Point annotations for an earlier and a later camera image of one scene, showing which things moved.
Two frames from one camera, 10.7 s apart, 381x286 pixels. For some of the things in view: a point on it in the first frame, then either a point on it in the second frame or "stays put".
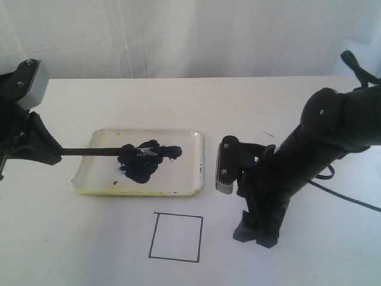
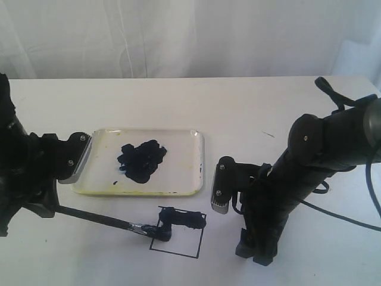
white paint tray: x=103 y=174 stays put
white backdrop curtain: x=143 y=39 stays put
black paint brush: x=134 y=151 to x=157 y=232
